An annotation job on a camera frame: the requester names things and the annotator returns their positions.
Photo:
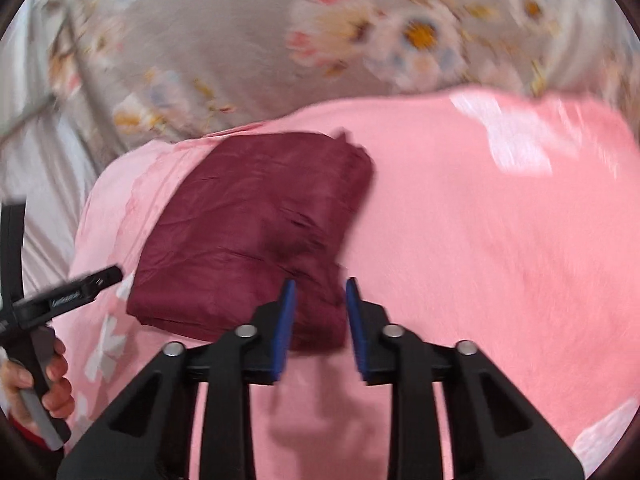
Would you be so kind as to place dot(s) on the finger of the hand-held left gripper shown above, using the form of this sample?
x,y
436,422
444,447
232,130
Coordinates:
x,y
75,292

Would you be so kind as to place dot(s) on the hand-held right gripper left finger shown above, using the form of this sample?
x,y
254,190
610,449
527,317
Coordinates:
x,y
282,330

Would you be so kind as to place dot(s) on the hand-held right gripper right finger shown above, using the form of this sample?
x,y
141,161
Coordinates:
x,y
355,330

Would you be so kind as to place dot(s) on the maroon quilted jacket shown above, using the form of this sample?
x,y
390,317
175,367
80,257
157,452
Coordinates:
x,y
250,220

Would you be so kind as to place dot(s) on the person's left forearm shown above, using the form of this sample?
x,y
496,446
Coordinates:
x,y
22,435

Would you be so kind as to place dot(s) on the person's left hand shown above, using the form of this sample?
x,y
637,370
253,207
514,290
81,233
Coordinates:
x,y
57,400

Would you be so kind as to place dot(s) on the light grey satin cloth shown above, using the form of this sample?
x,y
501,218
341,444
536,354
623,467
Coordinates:
x,y
45,170

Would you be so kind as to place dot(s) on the pink printed blanket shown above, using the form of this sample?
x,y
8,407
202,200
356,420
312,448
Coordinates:
x,y
475,260

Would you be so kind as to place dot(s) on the beige floral bed sheet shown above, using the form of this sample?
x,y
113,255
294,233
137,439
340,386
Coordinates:
x,y
225,60

